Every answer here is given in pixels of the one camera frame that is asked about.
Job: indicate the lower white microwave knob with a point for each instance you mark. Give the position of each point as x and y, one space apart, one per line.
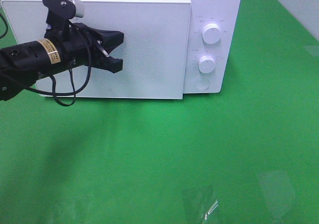
206 64

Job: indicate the round white door button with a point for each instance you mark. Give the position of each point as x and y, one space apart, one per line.
202 84

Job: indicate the white microwave door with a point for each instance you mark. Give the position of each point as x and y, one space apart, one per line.
27 19

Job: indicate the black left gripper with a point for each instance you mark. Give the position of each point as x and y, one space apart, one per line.
100 42

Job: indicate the white microwave oven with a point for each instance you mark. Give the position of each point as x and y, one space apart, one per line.
161 48

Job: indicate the upper white microwave knob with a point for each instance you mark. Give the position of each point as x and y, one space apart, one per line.
211 32

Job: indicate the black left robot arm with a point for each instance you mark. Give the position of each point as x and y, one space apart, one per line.
23 64

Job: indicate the white microwave knob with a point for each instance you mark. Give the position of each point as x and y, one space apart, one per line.
211 32
206 64

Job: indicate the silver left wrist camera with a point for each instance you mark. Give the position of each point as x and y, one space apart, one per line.
60 12

